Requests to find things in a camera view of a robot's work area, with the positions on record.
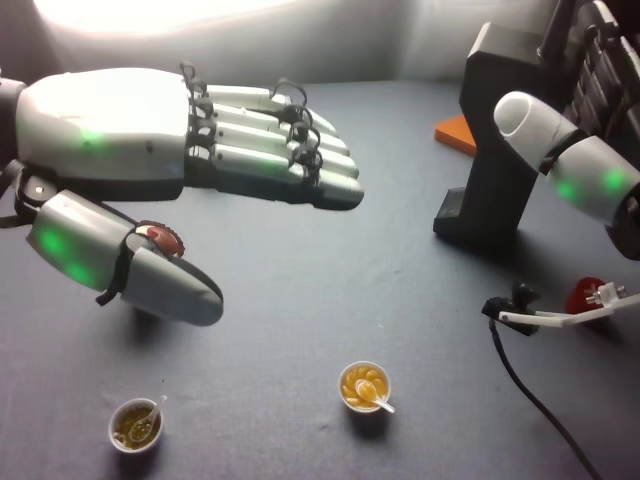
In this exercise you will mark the small bowl of orange soup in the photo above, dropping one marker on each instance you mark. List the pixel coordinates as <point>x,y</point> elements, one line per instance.
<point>364,387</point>

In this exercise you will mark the red cylinder block white cross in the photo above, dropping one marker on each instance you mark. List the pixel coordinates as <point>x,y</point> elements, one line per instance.
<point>580,300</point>

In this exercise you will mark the white backdrop cloth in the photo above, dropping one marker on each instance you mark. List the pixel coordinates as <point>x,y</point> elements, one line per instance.
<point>250,40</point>

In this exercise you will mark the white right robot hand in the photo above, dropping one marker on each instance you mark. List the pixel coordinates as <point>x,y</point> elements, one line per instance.
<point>580,170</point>

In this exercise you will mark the toy cupcake with heart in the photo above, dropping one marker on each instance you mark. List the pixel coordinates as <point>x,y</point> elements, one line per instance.
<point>167,239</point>

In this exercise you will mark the grey table cloth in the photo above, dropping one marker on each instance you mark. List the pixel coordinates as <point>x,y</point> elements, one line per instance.
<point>300,300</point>

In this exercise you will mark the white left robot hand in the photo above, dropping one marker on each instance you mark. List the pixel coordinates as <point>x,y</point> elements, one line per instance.
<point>110,120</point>

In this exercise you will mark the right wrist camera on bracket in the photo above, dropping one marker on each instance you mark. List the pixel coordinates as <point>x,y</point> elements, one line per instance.
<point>550,318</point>

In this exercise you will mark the orange triangle block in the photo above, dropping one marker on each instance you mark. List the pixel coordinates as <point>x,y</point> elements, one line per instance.
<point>455,135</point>

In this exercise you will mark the small bowl of green soup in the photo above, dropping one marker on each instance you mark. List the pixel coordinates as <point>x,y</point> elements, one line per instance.
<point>135,425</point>

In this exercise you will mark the black walkie-talkie toy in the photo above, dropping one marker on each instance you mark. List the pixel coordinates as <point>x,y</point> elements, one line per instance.
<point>495,195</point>

